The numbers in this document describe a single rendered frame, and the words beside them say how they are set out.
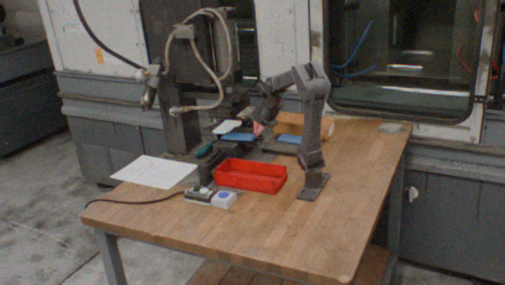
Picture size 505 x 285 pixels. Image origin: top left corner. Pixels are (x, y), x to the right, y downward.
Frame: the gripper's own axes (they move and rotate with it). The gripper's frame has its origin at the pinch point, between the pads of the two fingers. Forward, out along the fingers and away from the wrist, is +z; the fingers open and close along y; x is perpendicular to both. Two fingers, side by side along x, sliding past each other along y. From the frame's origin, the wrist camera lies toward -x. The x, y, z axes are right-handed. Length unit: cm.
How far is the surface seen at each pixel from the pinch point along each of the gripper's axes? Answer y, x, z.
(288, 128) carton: -5.9, -25.4, 2.1
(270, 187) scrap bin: -18.9, 22.9, 1.9
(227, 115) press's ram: 11.2, 9.2, -5.1
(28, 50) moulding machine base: 267, -145, 140
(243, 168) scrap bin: -4.3, 11.2, 9.5
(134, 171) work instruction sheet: 33, 23, 34
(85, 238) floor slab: 79, -32, 156
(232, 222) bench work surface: -16.6, 42.2, 9.1
